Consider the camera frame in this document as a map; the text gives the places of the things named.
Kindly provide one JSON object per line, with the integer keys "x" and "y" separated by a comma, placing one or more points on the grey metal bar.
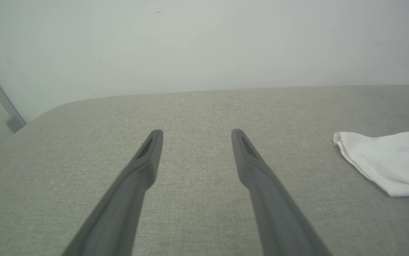
{"x": 3, "y": 103}

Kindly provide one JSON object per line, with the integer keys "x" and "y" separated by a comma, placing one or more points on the grey fabric sofa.
{"x": 197, "y": 113}

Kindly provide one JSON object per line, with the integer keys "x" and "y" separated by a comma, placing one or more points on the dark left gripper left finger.
{"x": 126, "y": 202}

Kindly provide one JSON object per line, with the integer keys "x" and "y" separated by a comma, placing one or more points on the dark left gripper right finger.
{"x": 275, "y": 209}

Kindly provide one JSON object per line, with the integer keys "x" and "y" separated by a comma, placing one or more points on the red and white basketball jersey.
{"x": 392, "y": 160}

